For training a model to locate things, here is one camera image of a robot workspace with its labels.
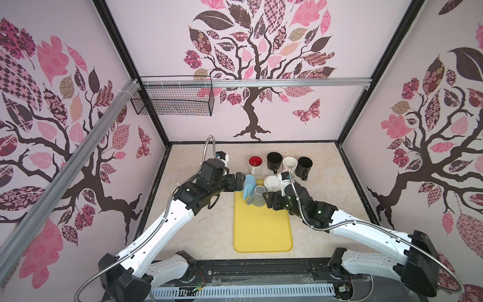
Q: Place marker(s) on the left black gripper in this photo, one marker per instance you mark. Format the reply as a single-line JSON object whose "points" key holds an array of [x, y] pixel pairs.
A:
{"points": [[232, 187]]}

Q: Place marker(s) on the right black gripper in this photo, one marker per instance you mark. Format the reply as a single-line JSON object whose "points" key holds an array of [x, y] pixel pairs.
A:
{"points": [[273, 195]]}

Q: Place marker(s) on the grey mug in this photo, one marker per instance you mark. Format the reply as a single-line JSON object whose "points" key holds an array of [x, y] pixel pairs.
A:
{"points": [[257, 198]]}

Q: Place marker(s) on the cream white mug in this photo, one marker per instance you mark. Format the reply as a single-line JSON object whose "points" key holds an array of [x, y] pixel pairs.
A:
{"points": [[255, 165]]}

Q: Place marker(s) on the pale pink mug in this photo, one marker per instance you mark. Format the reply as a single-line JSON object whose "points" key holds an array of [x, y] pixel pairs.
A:
{"points": [[289, 164]]}

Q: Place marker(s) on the dark green white-bottom mug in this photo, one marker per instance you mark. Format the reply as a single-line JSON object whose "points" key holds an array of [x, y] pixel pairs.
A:
{"points": [[274, 162]]}

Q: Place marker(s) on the black mug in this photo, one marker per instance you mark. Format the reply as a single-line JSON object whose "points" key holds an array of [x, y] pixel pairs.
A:
{"points": [[303, 168]]}

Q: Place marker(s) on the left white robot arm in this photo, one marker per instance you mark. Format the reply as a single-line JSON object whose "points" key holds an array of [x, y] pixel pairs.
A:
{"points": [[133, 273]]}

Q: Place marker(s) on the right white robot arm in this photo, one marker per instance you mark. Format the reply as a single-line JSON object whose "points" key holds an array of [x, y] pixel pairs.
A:
{"points": [[409, 258]]}

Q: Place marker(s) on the light blue mug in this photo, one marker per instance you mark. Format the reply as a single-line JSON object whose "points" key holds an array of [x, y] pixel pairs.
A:
{"points": [[249, 186]]}

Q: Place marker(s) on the white ribbed-bottom mug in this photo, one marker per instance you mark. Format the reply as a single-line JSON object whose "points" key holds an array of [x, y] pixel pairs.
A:
{"points": [[272, 183]]}

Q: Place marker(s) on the yellow tray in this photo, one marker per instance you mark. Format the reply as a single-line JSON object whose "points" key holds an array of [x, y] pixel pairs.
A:
{"points": [[260, 229]]}

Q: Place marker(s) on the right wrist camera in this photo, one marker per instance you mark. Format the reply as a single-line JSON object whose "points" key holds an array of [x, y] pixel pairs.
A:
{"points": [[285, 180]]}

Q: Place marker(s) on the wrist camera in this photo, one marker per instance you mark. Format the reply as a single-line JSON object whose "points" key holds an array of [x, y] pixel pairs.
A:
{"points": [[223, 157], [285, 180]]}

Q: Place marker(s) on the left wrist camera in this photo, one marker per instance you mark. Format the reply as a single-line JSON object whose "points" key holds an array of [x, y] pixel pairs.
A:
{"points": [[223, 157]]}

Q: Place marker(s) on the black base frame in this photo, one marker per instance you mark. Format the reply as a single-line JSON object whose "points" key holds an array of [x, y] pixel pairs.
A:
{"points": [[264, 270]]}

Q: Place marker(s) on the black wire basket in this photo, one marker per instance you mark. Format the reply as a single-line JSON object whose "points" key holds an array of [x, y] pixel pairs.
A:
{"points": [[175, 95]]}

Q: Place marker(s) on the white slotted cable duct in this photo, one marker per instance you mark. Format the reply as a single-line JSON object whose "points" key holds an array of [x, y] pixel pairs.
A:
{"points": [[192, 293]]}

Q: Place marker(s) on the back aluminium rail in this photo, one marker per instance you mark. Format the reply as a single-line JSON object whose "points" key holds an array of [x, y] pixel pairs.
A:
{"points": [[257, 83]]}

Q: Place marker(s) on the aluminium rail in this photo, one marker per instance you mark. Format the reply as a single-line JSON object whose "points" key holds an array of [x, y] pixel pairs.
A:
{"points": [[257, 83], [28, 228]]}

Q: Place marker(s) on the left aluminium rail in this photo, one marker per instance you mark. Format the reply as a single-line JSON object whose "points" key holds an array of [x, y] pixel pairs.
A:
{"points": [[28, 228]]}

